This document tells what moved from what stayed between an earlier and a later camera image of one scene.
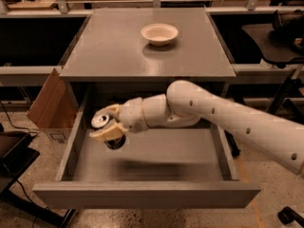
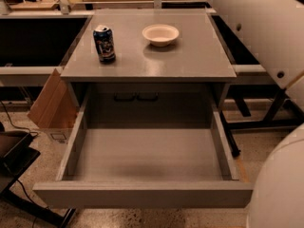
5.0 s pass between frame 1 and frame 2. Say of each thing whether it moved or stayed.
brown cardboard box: stayed
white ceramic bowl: stayed
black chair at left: stayed
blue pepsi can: moved
